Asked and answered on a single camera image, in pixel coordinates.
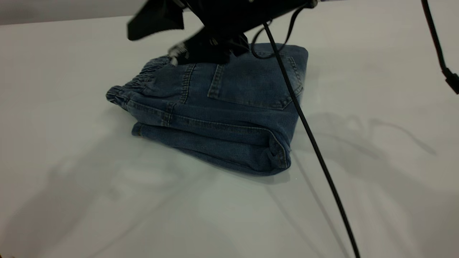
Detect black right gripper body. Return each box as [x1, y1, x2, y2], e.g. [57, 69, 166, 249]
[190, 25, 250, 65]

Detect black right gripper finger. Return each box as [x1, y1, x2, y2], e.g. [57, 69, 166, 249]
[168, 40, 201, 66]

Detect blue denim jeans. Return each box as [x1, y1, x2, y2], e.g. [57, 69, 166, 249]
[106, 43, 309, 176]

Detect thin right camera cable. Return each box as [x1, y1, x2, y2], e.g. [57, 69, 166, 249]
[250, 3, 309, 60]

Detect long black right arm cable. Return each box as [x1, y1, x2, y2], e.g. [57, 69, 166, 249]
[263, 22, 361, 258]

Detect right arm cable with plug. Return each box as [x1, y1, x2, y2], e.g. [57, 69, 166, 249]
[421, 0, 459, 95]

